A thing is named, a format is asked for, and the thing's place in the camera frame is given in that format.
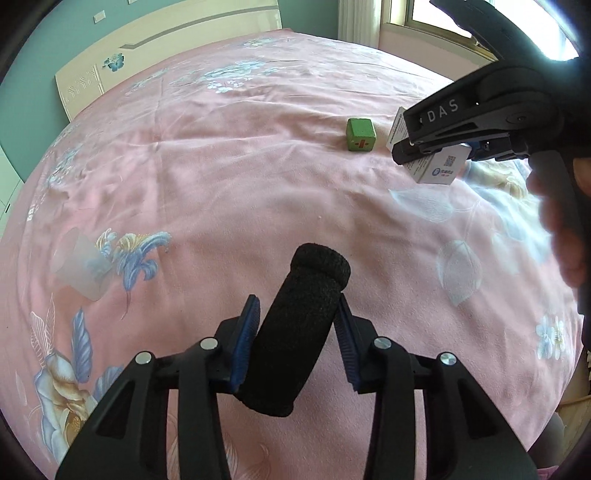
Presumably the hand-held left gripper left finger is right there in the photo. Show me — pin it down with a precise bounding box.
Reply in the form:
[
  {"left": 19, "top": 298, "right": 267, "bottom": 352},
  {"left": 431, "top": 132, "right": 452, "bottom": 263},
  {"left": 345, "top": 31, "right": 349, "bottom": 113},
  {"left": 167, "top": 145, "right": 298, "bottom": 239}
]
[{"left": 55, "top": 294, "right": 262, "bottom": 480}]

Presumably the cream wardrobe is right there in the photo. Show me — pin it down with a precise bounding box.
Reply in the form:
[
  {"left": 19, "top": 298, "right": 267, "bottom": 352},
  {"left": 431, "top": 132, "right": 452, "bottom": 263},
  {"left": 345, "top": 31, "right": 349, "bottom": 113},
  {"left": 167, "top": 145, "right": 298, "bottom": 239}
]
[{"left": 0, "top": 143, "right": 25, "bottom": 232}]

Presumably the cream bed headboard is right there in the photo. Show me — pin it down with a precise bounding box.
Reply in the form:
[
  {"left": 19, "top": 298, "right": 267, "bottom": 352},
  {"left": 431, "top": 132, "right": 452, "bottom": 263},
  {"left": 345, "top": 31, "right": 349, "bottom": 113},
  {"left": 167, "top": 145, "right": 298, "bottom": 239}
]
[{"left": 54, "top": 0, "right": 283, "bottom": 121}]

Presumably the small green box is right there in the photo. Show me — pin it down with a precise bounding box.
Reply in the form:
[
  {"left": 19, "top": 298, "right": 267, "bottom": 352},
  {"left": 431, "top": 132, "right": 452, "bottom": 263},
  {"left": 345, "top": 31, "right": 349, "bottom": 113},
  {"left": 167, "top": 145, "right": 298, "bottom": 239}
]
[{"left": 345, "top": 117, "right": 376, "bottom": 153}]

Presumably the pink floral blanket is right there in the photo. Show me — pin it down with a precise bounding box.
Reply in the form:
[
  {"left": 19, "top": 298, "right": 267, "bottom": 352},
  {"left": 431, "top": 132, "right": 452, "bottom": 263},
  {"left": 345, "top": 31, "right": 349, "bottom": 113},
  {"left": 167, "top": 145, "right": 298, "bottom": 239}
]
[{"left": 0, "top": 28, "right": 585, "bottom": 480}]

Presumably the frosted plastic cup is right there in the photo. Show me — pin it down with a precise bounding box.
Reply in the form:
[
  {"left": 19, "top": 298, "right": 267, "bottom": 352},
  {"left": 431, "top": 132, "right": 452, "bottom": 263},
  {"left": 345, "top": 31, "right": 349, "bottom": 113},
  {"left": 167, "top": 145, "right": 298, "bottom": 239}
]
[{"left": 54, "top": 228, "right": 117, "bottom": 303}]

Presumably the cream curtain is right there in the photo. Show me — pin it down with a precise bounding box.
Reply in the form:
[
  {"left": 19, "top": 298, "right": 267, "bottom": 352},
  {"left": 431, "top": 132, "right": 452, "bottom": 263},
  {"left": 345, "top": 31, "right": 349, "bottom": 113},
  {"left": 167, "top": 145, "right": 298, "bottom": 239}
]
[{"left": 337, "top": 0, "right": 393, "bottom": 49}]

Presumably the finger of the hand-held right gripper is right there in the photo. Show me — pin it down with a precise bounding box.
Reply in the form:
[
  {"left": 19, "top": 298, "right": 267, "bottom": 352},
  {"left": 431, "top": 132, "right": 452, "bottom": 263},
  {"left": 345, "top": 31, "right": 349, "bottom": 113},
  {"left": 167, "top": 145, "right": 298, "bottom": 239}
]
[
  {"left": 392, "top": 76, "right": 491, "bottom": 165},
  {"left": 463, "top": 133, "right": 514, "bottom": 163}
]

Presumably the person's right hand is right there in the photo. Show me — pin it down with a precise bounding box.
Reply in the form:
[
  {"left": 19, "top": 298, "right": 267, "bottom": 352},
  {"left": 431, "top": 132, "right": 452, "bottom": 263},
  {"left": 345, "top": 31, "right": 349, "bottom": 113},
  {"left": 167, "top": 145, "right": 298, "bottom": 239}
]
[{"left": 529, "top": 159, "right": 591, "bottom": 287}]

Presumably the small white box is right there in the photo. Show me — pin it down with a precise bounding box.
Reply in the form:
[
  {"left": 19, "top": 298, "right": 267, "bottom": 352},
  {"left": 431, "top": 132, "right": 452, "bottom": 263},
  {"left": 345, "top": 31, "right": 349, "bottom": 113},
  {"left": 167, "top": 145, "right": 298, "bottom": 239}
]
[{"left": 386, "top": 107, "right": 468, "bottom": 186}]

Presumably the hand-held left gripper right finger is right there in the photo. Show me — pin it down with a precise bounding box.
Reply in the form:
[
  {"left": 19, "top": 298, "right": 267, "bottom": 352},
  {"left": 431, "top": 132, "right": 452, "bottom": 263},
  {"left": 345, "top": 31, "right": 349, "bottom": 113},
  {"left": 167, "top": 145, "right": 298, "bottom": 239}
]
[{"left": 335, "top": 295, "right": 539, "bottom": 480}]

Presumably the black foam tube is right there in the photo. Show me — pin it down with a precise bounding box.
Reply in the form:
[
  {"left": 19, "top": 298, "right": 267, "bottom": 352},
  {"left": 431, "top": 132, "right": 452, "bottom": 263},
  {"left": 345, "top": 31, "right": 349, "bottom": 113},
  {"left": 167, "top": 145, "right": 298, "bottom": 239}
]
[{"left": 238, "top": 243, "right": 351, "bottom": 417}]

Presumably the window with dark frame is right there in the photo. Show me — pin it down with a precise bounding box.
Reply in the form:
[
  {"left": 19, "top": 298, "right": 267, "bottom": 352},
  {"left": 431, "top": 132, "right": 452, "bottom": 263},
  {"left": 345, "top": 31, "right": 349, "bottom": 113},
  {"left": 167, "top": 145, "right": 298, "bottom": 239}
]
[{"left": 388, "top": 0, "right": 583, "bottom": 61}]

